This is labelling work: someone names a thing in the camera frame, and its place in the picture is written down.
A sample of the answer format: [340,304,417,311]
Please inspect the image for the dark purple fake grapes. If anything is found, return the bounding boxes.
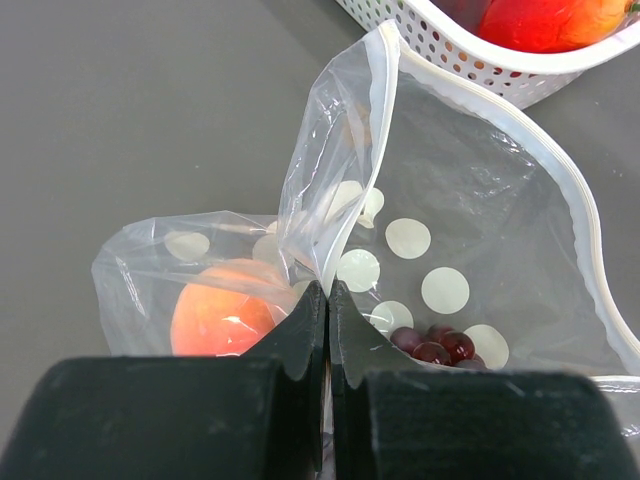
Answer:
[390,324,487,370]

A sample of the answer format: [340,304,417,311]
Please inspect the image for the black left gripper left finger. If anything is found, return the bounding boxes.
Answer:
[1,282,326,479]

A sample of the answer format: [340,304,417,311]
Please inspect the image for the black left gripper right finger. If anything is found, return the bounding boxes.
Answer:
[328,281,639,479]

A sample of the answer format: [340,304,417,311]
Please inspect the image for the clear zip top bag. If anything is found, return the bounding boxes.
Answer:
[90,19,640,396]

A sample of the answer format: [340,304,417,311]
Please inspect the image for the white perforated plastic basket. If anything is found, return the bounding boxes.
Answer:
[338,0,639,109]

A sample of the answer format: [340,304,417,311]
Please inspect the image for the red yellow fake mango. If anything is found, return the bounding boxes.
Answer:
[477,0,639,53]

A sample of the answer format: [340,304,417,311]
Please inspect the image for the fake peach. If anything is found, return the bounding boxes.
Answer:
[170,259,298,356]

